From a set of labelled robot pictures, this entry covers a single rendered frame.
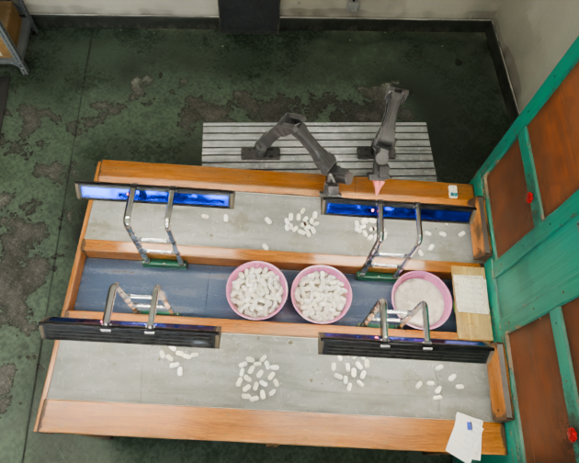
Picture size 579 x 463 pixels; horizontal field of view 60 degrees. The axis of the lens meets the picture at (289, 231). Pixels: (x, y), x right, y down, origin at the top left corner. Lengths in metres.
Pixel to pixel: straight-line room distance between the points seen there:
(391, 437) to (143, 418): 0.96
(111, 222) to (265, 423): 1.12
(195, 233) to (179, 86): 1.68
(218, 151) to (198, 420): 1.31
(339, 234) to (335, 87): 1.69
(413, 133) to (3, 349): 2.51
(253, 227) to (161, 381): 0.78
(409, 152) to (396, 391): 1.24
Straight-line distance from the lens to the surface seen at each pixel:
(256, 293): 2.24
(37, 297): 3.25
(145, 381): 2.19
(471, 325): 2.33
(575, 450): 1.90
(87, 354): 2.27
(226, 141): 2.67
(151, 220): 2.41
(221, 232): 2.34
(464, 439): 2.24
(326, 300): 2.24
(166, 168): 2.50
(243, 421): 2.10
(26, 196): 3.57
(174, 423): 2.12
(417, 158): 2.74
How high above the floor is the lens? 2.86
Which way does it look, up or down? 65 degrees down
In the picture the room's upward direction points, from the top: 8 degrees clockwise
